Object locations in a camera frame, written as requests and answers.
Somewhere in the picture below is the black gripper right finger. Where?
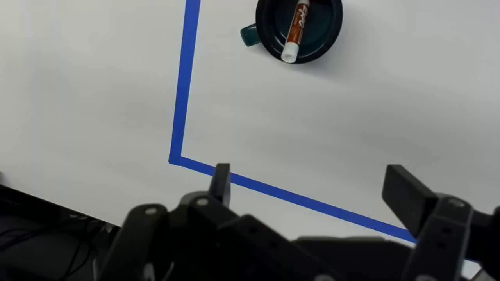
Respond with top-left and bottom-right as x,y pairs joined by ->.
382,164 -> 500,281

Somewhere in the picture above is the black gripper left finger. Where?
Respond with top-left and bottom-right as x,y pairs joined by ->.
97,162 -> 341,281

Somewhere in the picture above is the orange dry erase marker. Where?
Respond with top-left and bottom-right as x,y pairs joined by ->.
280,0 -> 313,64

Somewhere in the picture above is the dark teal mug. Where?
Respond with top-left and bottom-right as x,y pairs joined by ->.
240,0 -> 346,65

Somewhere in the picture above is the blue tape strip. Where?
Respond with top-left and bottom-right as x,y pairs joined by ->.
168,0 -> 204,167
168,153 -> 419,246

